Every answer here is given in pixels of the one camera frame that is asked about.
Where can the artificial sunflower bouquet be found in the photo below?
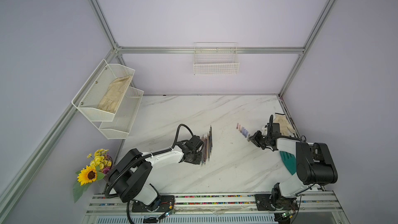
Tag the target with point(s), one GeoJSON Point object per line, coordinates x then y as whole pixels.
{"type": "Point", "coordinates": [100, 164]}

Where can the white mesh wall shelf upper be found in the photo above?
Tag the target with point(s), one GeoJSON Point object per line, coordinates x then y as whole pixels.
{"type": "Point", "coordinates": [101, 96]}

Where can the green rubber work glove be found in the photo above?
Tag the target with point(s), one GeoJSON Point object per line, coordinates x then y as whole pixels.
{"type": "Point", "coordinates": [289, 161]}

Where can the red pencil with clear cap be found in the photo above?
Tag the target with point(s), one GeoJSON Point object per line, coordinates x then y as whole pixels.
{"type": "Point", "coordinates": [204, 152]}

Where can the white mesh wall shelf lower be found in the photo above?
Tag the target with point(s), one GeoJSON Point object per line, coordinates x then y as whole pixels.
{"type": "Point", "coordinates": [125, 116]}

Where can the white mesh wall shelf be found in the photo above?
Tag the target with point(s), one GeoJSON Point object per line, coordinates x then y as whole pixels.
{"type": "Point", "coordinates": [101, 96]}
{"type": "Point", "coordinates": [125, 116]}

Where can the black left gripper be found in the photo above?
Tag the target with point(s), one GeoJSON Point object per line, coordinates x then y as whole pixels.
{"type": "Point", "coordinates": [198, 160]}

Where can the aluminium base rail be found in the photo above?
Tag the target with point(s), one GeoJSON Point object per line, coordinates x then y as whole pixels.
{"type": "Point", "coordinates": [320, 207]}

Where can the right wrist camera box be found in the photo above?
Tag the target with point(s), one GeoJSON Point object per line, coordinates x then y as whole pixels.
{"type": "Point", "coordinates": [266, 130]}

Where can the cream knitted work glove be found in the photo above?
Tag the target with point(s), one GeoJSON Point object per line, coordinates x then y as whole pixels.
{"type": "Point", "coordinates": [286, 128]}

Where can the cream glove in shelf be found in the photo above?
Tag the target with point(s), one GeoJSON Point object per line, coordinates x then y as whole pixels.
{"type": "Point", "coordinates": [114, 94]}

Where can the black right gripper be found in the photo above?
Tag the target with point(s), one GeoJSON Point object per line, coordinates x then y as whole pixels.
{"type": "Point", "coordinates": [254, 139]}

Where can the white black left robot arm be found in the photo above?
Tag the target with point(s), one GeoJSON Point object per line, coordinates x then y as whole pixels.
{"type": "Point", "coordinates": [128, 179]}

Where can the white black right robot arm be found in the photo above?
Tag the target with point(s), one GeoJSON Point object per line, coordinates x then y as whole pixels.
{"type": "Point", "coordinates": [313, 166]}

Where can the white wire wall basket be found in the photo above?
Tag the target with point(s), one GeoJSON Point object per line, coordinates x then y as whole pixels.
{"type": "Point", "coordinates": [215, 58]}

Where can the aluminium frame profile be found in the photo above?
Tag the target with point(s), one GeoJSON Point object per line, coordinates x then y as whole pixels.
{"type": "Point", "coordinates": [25, 176]}

